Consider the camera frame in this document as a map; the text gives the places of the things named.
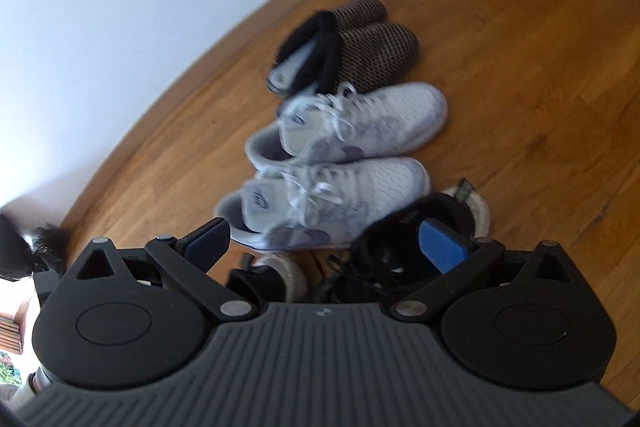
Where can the brown checked furry slipper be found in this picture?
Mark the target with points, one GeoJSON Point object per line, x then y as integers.
{"type": "Point", "coordinates": [362, 10]}
{"type": "Point", "coordinates": [380, 52]}

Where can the black furry object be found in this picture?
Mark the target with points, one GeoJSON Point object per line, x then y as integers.
{"type": "Point", "coordinates": [15, 252]}

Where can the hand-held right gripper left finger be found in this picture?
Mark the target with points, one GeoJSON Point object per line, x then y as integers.
{"type": "Point", "coordinates": [207, 241]}

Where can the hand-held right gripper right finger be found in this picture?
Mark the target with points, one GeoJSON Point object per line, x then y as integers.
{"type": "Point", "coordinates": [445, 248]}

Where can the white grey lace-up sneaker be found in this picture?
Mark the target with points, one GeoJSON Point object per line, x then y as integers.
{"type": "Point", "coordinates": [395, 107]}
{"type": "Point", "coordinates": [380, 184]}

